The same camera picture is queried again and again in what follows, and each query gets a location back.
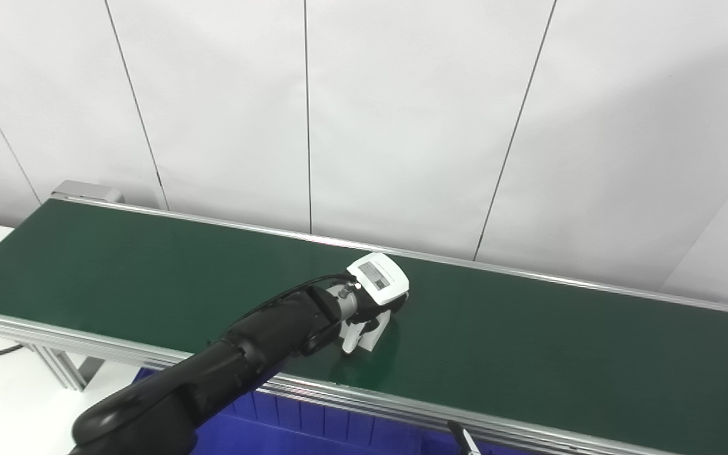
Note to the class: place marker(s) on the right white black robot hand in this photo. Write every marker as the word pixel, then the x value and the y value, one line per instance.
pixel 465 442

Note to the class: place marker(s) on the white square part round hole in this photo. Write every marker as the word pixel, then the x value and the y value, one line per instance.
pixel 376 332

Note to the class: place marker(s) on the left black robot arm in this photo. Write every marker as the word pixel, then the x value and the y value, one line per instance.
pixel 212 373

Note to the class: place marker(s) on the blue plastic bin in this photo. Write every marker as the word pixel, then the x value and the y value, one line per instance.
pixel 313 426

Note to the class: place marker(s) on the aluminium conveyor leg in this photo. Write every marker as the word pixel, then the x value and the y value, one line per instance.
pixel 67 370

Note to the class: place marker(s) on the grey conveyor end cover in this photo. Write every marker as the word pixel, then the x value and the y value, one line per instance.
pixel 86 189

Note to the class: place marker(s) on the green conveyor belt aluminium frame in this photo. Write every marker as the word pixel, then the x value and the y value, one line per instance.
pixel 528 341

